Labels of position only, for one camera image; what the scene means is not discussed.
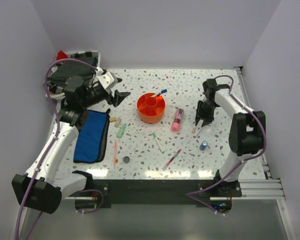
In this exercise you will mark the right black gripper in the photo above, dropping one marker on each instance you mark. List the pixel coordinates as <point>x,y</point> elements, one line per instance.
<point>207,118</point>

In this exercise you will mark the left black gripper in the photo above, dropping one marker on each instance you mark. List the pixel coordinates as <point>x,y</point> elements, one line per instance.
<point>118,97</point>

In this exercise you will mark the magenta capped white marker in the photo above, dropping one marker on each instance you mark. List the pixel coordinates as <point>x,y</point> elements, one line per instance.
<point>197,132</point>

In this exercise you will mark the blue capped white marker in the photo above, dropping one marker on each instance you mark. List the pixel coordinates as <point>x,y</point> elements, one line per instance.
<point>159,93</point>

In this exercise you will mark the green capped white marker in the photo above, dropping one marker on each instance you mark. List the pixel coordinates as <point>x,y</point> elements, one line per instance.
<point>158,142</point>

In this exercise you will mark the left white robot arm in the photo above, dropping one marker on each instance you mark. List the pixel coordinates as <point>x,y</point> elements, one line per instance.
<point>37,188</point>

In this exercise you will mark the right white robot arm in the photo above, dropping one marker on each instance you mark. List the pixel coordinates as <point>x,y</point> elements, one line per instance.
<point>247,136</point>

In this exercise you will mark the blue round stamp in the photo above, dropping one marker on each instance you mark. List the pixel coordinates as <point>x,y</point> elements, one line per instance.
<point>203,145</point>

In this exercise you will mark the beige speckled eraser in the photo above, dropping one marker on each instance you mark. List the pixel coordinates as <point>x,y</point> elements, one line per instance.
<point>118,121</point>

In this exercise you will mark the orange round desk organizer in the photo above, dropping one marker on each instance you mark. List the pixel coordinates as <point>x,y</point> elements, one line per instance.
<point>151,108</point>

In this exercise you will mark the white bin with dark cloth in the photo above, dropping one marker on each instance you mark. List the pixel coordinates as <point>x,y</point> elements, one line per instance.
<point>61,72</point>

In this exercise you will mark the mint green highlighter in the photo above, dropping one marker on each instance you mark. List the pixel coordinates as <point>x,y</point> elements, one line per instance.
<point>121,130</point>

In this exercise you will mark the red clear pen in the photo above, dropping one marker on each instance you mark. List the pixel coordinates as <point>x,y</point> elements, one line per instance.
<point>172,158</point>

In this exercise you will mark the blue fabric pencil pouch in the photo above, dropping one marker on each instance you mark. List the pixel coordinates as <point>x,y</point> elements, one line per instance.
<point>92,139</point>

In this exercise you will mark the orange pink pen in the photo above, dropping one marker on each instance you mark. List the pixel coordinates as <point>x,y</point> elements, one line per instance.
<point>115,153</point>

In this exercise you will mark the red cloth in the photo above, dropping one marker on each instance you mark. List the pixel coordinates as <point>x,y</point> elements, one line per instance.
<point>61,57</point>

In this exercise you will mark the grey round sharpener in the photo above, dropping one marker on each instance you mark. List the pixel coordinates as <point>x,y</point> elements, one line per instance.
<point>126,159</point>

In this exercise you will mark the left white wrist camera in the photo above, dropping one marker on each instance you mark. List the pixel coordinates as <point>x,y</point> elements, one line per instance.
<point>104,78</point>

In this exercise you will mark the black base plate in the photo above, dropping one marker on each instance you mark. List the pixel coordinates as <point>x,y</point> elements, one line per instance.
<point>160,192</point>

